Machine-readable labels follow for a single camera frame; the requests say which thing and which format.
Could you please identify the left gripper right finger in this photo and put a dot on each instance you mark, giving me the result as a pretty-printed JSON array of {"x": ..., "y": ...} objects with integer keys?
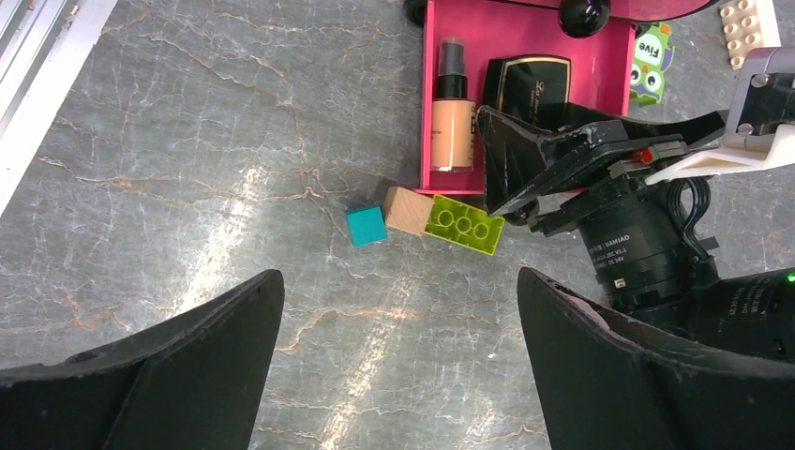
[{"x": 607, "y": 380}]

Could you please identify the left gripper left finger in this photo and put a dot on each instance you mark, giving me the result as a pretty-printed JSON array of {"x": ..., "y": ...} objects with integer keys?
[{"x": 194, "y": 381}]

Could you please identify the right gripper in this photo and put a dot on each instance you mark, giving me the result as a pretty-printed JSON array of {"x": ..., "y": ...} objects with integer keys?
[{"x": 592, "y": 174}]

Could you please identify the black compact case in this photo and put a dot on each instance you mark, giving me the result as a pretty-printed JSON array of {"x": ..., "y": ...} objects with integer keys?
[{"x": 533, "y": 88}]

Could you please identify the foundation bottle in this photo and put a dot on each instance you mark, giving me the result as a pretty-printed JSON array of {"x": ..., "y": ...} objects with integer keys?
[{"x": 452, "y": 111}]

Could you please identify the black pink drawer organizer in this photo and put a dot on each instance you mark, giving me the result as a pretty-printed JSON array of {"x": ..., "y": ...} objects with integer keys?
[{"x": 497, "y": 29}]

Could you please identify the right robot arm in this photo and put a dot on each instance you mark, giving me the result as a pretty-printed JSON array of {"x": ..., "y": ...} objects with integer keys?
[{"x": 591, "y": 173}]

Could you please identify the green lego brick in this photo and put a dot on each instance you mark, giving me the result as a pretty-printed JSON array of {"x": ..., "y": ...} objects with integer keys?
[{"x": 462, "y": 224}]

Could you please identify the green number blocks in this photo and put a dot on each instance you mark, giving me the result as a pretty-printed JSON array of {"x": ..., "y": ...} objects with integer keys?
[{"x": 653, "y": 56}]

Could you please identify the wooden cube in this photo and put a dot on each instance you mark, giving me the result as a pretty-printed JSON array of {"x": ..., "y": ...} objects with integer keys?
[{"x": 406, "y": 210}]

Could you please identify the white lego brick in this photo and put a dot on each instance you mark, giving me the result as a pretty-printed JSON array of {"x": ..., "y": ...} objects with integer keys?
[{"x": 748, "y": 25}]

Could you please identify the teal cube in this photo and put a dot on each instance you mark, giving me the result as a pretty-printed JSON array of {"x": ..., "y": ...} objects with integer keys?
[{"x": 366, "y": 226}]

